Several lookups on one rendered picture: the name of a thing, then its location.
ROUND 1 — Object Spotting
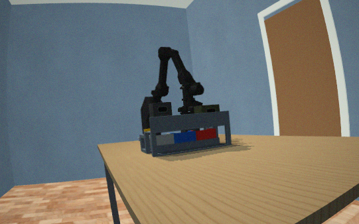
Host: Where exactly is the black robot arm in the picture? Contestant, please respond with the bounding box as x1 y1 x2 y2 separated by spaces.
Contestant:
150 47 204 103

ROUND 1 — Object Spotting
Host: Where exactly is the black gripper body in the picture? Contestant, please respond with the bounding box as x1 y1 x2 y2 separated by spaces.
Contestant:
178 96 199 113

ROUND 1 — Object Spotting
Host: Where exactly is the olive green case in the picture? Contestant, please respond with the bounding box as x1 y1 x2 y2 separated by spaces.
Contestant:
194 104 220 113

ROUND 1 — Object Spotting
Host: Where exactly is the grey metal shelf rack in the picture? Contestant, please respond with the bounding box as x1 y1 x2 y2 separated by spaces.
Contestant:
138 111 232 157

